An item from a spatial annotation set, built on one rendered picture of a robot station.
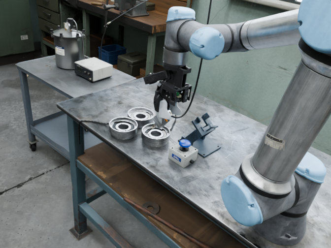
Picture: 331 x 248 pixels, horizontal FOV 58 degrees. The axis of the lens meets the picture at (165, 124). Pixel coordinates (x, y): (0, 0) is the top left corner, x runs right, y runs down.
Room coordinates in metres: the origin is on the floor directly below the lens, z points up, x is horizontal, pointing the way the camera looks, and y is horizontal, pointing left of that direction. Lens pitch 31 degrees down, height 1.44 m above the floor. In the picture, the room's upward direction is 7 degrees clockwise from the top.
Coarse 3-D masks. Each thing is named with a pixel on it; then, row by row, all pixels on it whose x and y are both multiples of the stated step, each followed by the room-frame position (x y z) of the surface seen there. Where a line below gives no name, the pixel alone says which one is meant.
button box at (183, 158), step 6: (174, 150) 0.82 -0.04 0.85; (180, 150) 0.82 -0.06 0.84; (186, 150) 0.82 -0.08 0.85; (192, 150) 0.83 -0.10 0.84; (168, 156) 0.82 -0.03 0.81; (174, 156) 0.81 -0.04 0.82; (180, 156) 0.79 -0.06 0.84; (186, 156) 0.79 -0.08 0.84; (192, 156) 0.81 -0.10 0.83; (174, 162) 0.81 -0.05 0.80; (180, 162) 0.79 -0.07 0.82; (186, 162) 0.79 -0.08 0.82; (192, 162) 0.80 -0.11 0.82
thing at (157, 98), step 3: (159, 90) 0.85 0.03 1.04; (156, 93) 0.84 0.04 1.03; (159, 93) 0.84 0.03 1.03; (156, 96) 0.84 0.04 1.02; (159, 96) 0.84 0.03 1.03; (156, 99) 0.83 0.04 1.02; (159, 99) 0.84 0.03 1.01; (162, 99) 0.85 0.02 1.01; (156, 102) 0.83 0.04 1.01; (159, 102) 0.84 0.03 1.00; (156, 105) 0.84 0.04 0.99; (159, 105) 0.84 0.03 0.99; (156, 108) 0.84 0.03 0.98
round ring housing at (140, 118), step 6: (132, 108) 1.07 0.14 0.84; (138, 108) 1.09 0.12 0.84; (144, 108) 1.09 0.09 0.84; (138, 114) 1.06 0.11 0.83; (144, 114) 1.06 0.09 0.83; (150, 114) 1.06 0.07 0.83; (138, 120) 0.99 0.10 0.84; (144, 120) 0.99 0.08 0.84; (150, 120) 1.01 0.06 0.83; (138, 126) 0.99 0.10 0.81
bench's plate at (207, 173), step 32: (96, 96) 1.21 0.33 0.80; (128, 96) 1.25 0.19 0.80; (96, 128) 0.95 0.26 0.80; (192, 128) 1.04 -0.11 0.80; (224, 128) 1.07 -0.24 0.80; (256, 128) 1.11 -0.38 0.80; (160, 160) 0.81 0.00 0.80; (224, 160) 0.85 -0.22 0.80; (192, 192) 0.67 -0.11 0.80; (320, 192) 0.75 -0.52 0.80; (224, 224) 0.57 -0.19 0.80; (320, 224) 0.61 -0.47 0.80
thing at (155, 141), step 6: (144, 126) 0.95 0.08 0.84; (150, 126) 0.97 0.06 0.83; (156, 126) 0.97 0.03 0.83; (144, 132) 0.92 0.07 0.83; (150, 132) 0.93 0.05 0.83; (156, 132) 0.95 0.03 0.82; (162, 132) 0.94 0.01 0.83; (168, 132) 0.94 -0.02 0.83; (144, 138) 0.89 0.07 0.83; (150, 138) 0.88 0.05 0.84; (156, 138) 0.88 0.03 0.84; (162, 138) 0.88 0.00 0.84; (168, 138) 0.91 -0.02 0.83; (150, 144) 0.88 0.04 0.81; (156, 144) 0.87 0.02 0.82; (162, 144) 0.88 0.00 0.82
